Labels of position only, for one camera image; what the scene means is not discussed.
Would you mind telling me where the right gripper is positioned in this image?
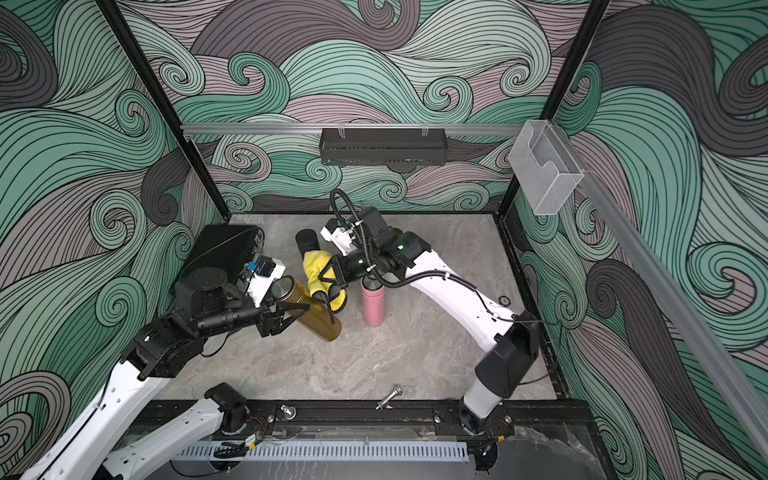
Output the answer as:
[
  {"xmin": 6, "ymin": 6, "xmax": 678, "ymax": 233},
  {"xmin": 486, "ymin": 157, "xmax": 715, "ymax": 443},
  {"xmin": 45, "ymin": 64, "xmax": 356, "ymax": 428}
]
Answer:
[{"xmin": 319, "ymin": 248, "xmax": 383, "ymax": 287}]

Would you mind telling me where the gold thermos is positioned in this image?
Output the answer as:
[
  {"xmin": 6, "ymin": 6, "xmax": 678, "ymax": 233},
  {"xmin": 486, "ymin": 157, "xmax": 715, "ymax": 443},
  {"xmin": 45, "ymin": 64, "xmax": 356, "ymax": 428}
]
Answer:
[{"xmin": 270, "ymin": 275, "xmax": 342, "ymax": 342}]

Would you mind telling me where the yellow cleaning cloth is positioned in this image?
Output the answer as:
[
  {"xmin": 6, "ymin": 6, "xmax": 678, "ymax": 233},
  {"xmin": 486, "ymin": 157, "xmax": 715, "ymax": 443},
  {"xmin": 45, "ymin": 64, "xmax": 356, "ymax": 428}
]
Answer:
[{"xmin": 302, "ymin": 250, "xmax": 347, "ymax": 314}]

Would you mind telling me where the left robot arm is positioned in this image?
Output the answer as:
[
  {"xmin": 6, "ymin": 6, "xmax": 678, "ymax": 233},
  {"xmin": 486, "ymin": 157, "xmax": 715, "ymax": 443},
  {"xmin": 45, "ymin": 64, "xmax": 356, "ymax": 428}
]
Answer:
[{"xmin": 22, "ymin": 268, "xmax": 310, "ymax": 479}]

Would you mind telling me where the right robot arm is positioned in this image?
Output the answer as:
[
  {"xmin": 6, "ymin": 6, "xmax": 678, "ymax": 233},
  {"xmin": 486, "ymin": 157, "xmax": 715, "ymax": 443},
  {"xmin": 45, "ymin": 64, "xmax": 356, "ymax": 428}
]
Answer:
[{"xmin": 320, "ymin": 207, "xmax": 539, "ymax": 435}]

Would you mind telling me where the pink thermos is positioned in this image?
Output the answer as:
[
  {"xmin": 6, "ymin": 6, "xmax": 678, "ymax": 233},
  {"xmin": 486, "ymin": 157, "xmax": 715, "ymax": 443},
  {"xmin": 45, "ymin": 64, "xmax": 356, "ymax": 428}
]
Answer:
[{"xmin": 361, "ymin": 276, "xmax": 385, "ymax": 327}]

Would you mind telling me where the black thermos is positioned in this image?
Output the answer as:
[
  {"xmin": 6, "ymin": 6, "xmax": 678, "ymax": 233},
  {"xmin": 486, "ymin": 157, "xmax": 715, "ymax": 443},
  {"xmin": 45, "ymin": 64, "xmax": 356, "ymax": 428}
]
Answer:
[{"xmin": 295, "ymin": 229, "xmax": 320, "ymax": 258}]

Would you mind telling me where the black case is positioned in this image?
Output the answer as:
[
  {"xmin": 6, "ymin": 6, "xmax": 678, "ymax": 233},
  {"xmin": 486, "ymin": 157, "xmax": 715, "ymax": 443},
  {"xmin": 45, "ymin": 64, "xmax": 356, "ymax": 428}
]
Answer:
[{"xmin": 168, "ymin": 225, "xmax": 264, "ymax": 293}]

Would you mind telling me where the silver bolt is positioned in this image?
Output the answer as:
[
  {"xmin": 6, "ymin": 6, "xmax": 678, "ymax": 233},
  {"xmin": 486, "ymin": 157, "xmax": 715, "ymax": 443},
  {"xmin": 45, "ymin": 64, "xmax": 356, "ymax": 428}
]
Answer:
[{"xmin": 375, "ymin": 386, "xmax": 403, "ymax": 410}]

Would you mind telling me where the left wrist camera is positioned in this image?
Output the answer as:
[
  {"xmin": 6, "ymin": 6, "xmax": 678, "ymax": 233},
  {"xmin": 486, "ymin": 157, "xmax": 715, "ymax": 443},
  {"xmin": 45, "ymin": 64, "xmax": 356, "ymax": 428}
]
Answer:
[{"xmin": 243, "ymin": 255, "xmax": 285, "ymax": 306}]

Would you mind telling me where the black wall shelf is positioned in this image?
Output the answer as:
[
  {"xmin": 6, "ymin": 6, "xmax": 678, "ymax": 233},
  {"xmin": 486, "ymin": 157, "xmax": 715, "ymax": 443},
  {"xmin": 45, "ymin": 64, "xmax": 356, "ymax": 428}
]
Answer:
[{"xmin": 319, "ymin": 127, "xmax": 449, "ymax": 168}]

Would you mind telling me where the white slotted cable duct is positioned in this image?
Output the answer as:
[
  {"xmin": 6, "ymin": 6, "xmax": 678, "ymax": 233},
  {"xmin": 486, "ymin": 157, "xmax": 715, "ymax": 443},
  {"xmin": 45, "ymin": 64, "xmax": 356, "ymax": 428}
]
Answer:
[{"xmin": 170, "ymin": 440, "xmax": 470, "ymax": 464}]

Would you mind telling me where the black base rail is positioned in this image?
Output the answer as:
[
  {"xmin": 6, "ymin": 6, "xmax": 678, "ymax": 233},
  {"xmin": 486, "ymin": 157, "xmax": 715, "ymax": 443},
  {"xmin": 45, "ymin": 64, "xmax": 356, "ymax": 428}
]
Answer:
[{"xmin": 119, "ymin": 398, "xmax": 595, "ymax": 439}]

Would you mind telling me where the clear plastic wall holder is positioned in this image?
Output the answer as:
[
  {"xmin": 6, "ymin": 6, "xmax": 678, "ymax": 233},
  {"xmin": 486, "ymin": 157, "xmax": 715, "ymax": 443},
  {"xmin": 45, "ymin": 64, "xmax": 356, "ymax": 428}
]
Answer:
[{"xmin": 507, "ymin": 120, "xmax": 584, "ymax": 216}]

